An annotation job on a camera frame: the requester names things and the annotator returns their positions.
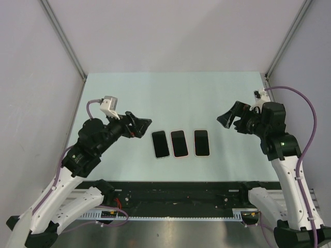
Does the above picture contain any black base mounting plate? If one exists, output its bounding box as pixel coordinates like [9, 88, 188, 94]
[82, 180, 270, 218]

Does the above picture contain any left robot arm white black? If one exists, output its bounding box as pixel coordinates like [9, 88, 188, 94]
[6, 111, 152, 247]

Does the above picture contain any beige magsafe phone case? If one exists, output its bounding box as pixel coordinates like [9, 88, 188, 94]
[193, 129, 210, 158]

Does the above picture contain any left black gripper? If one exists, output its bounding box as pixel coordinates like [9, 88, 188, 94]
[96, 109, 152, 155]

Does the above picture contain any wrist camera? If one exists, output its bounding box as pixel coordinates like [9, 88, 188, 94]
[100, 96, 120, 119]
[250, 88, 271, 111]

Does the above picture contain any left aluminium corner post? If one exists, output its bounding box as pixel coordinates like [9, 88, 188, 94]
[38, 0, 87, 82]

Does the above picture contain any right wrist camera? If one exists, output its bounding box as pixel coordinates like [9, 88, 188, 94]
[250, 88, 271, 111]

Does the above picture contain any pink phone case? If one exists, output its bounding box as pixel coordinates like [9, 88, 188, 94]
[170, 129, 189, 159]

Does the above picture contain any aluminium corner post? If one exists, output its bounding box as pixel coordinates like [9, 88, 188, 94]
[38, 0, 87, 82]
[264, 0, 315, 80]

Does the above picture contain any white slotted cable duct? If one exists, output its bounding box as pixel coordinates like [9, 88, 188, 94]
[78, 208, 260, 223]

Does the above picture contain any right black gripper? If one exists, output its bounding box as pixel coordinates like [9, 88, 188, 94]
[216, 101, 268, 138]

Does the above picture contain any right aluminium corner post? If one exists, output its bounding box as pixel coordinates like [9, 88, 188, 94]
[264, 0, 315, 80]

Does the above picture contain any clear magsafe phone case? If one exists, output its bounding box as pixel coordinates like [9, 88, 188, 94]
[152, 130, 171, 159]

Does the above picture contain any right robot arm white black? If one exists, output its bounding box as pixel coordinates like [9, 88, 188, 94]
[217, 101, 330, 247]

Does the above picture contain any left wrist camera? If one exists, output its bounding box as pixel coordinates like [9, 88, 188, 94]
[100, 96, 120, 119]

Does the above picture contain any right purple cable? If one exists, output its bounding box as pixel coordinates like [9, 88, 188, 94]
[260, 86, 321, 248]

